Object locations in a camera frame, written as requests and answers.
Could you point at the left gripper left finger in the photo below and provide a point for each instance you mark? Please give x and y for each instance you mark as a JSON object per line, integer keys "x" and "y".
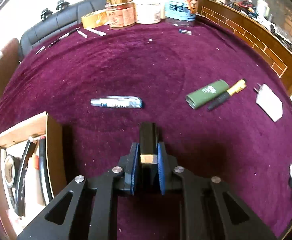
{"x": 131, "y": 168}

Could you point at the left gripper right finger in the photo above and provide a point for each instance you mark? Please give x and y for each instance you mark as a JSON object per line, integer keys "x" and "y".
{"x": 165, "y": 165}

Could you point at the black gold lipstick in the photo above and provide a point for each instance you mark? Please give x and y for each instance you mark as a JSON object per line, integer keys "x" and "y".
{"x": 148, "y": 150}

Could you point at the small blue white tube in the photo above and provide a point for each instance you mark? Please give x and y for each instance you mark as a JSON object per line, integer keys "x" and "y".
{"x": 118, "y": 102}

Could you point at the green lighter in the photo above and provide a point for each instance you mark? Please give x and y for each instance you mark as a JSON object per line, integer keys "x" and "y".
{"x": 207, "y": 93}

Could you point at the maroon tablecloth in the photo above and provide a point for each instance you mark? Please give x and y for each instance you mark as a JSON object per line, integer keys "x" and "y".
{"x": 237, "y": 141}

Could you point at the large white charger block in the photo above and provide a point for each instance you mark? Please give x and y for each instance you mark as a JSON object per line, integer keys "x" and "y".
{"x": 268, "y": 101}

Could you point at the black marker in tray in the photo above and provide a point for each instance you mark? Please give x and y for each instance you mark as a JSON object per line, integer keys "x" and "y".
{"x": 19, "y": 193}

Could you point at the cardboard tray box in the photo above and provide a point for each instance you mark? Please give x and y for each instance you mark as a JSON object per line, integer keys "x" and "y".
{"x": 31, "y": 170}

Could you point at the yellow black pen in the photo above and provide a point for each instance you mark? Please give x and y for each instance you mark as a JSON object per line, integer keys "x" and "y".
{"x": 223, "y": 97}

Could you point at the black tape roll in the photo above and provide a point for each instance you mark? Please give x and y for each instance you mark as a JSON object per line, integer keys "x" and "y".
{"x": 10, "y": 167}

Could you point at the small battery near jars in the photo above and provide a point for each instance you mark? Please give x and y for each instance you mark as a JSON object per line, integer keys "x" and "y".
{"x": 187, "y": 32}

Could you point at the wooden cabinet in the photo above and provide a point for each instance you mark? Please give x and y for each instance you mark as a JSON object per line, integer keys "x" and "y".
{"x": 265, "y": 25}

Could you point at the yellow tape roll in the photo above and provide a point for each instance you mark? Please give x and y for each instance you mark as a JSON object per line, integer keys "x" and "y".
{"x": 94, "y": 19}

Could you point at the orange label jar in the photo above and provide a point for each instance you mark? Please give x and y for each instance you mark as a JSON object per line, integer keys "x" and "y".
{"x": 120, "y": 13}

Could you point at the white plastic jar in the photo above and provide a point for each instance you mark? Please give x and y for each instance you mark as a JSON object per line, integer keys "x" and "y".
{"x": 147, "y": 11}

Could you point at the black leather sofa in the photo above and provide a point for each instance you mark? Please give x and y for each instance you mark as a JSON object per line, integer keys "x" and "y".
{"x": 56, "y": 23}

